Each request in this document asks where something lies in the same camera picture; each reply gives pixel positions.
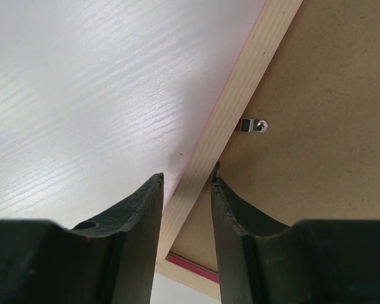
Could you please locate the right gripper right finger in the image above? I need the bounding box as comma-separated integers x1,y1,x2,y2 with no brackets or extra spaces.
211,175,380,303

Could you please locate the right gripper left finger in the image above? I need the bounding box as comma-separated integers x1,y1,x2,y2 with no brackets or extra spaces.
0,174,164,303

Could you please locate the pink picture frame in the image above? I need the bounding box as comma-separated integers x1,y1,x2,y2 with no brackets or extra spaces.
156,1,301,300

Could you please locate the metal retaining clip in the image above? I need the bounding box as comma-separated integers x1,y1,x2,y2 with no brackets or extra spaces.
235,118,269,133

